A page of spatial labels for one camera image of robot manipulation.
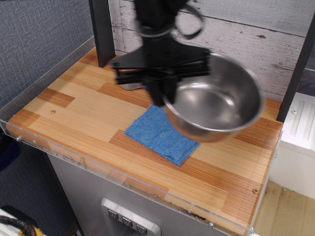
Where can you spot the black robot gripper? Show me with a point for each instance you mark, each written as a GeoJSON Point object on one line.
{"type": "Point", "coordinates": [161, 54]}

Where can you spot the stainless steel pot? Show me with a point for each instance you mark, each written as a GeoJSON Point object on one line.
{"type": "Point", "coordinates": [217, 106]}

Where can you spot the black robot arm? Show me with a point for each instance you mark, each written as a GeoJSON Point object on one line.
{"type": "Point", "coordinates": [160, 14]}

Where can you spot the blue folded cloth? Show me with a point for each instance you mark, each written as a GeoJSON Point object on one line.
{"type": "Point", "coordinates": [153, 130]}

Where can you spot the silver button control panel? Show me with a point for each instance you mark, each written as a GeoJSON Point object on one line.
{"type": "Point", "coordinates": [124, 222]}

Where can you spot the white box at right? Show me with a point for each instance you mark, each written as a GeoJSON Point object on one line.
{"type": "Point", "coordinates": [294, 165]}

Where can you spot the clear acrylic table guard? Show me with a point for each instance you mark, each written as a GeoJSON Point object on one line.
{"type": "Point", "coordinates": [209, 194]}

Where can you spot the spoon with blue handle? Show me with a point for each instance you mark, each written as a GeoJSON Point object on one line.
{"type": "Point", "coordinates": [133, 86]}

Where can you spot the dark grey left post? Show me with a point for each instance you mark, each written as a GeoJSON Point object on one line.
{"type": "Point", "coordinates": [102, 28]}

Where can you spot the dark grey post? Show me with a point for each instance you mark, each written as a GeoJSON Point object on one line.
{"type": "Point", "coordinates": [102, 28]}
{"type": "Point", "coordinates": [298, 72]}

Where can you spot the dark grey right post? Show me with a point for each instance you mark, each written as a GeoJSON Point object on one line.
{"type": "Point", "coordinates": [298, 72]}

